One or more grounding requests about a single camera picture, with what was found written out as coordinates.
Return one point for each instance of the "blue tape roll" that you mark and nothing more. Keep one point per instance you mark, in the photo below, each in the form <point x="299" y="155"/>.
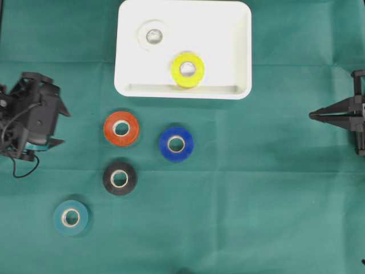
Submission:
<point x="173" y="133"/>

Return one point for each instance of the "teal tape roll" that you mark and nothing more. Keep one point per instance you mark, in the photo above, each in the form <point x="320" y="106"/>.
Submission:
<point x="60" y="218"/>

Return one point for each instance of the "white tape roll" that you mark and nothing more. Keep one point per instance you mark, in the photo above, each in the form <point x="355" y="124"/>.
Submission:
<point x="152" y="35"/>

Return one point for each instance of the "white plastic case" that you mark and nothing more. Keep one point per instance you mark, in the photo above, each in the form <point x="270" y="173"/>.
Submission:
<point x="219" y="32"/>

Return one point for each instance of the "yellow tape roll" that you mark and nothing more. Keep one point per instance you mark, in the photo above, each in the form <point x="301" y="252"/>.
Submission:
<point x="187" y="81"/>

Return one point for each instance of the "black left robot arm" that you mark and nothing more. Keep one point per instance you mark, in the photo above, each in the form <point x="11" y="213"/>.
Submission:
<point x="25" y="152"/>

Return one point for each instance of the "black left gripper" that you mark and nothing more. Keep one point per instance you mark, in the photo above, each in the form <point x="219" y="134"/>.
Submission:
<point x="34" y="105"/>

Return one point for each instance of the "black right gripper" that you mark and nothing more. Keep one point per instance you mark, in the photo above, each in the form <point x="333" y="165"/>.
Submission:
<point x="344" y="106"/>

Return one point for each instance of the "orange tape roll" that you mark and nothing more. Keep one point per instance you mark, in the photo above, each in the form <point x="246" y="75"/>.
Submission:
<point x="113" y="121"/>

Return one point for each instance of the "black tape roll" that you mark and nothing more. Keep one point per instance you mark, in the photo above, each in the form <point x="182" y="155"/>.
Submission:
<point x="115" y="168"/>

